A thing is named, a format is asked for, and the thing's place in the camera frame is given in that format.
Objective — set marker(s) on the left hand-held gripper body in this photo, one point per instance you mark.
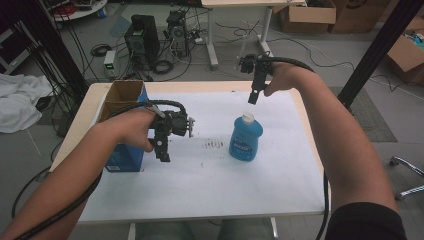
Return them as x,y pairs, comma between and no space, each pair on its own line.
175,123

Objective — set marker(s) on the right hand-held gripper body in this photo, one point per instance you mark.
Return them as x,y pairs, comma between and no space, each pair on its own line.
248,64

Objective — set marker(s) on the blue cardboard box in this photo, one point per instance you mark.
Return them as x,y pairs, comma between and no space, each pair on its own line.
125,158

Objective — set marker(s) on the blue bottle with white cap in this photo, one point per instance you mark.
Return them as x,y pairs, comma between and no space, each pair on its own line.
246,140

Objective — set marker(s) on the person's right hand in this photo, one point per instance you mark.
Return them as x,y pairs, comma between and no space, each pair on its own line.
286,78

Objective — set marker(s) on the person's left hand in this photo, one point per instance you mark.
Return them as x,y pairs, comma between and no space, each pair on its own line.
133,128

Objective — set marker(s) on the light wooden table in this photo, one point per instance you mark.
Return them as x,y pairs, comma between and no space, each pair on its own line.
200,86

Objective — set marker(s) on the white-legged desk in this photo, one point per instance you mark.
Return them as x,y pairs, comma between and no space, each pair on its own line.
211,33

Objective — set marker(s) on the white paper sheet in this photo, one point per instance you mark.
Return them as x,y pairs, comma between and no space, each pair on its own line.
213,190

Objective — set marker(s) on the low brown cardboard box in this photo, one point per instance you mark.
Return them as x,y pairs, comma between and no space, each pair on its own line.
308,16

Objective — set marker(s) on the open-sided computer tower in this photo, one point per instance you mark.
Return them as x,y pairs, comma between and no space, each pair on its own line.
178,31

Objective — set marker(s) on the white power supply unit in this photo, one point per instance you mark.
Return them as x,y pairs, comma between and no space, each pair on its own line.
110,63

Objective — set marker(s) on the black computer tower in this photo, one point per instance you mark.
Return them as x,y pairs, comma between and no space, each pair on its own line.
144,40

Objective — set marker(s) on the dark floor mat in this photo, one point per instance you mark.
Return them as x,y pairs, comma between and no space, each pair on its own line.
370,115

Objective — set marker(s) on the tall brown cardboard box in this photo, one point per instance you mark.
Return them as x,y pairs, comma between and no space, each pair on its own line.
358,15

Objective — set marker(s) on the round white table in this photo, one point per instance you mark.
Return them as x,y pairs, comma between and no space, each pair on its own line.
81,10

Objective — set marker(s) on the white cloth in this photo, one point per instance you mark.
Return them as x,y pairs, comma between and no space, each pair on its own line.
20,100

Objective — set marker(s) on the open cardboard box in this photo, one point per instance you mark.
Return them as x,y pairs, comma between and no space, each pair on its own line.
405,56

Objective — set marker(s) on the chrome chair base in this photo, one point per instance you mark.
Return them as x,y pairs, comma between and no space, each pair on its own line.
408,170

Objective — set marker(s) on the person's black sleeve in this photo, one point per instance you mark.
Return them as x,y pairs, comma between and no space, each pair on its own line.
366,222

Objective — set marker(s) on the black metal post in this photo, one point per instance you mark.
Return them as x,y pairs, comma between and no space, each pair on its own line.
380,50
53,40

